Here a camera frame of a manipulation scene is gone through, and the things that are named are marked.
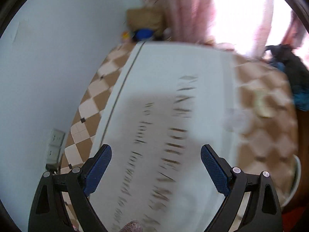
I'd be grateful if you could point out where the checkered brown white tablecloth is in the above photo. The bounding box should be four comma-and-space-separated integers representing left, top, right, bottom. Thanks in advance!
60, 40, 302, 232

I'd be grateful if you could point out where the bread slice piece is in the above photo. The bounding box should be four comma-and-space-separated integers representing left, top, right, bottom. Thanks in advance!
254, 89, 275, 118

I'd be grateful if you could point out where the blue jacket pile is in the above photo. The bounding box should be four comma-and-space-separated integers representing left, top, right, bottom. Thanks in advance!
270, 62, 308, 112

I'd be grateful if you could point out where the black clothes pile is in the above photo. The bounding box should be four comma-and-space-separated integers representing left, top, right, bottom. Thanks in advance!
265, 44, 308, 88

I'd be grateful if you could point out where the orange small bottle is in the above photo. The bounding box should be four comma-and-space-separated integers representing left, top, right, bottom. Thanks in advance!
121, 32, 132, 42

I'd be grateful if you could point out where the blue lid white jar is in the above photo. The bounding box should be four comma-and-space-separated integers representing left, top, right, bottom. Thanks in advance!
134, 28, 154, 41

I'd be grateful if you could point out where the pink floral curtain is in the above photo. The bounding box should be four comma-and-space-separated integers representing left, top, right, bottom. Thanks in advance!
143, 0, 308, 61

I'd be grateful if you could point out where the brown paper bag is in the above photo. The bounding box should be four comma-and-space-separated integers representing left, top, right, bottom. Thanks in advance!
126, 7, 166, 36

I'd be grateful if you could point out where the white wall socket strip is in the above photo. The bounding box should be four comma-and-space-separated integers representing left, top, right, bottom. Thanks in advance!
46, 129, 65, 171

